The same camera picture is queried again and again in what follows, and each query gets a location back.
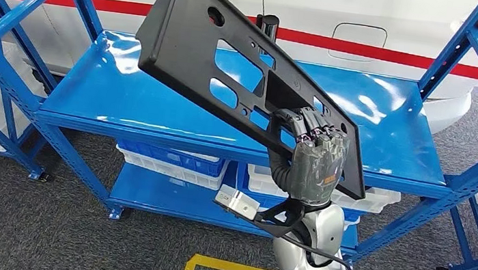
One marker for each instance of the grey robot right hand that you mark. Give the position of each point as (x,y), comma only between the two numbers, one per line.
(316,171)

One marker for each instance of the black plastic plate frame part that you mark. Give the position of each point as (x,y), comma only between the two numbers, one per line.
(177,44)

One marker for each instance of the white car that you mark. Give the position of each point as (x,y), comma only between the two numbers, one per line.
(373,9)

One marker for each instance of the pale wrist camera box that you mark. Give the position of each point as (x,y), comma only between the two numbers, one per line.
(235,202)

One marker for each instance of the black stanchion post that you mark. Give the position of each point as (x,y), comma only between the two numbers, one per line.
(267,25)

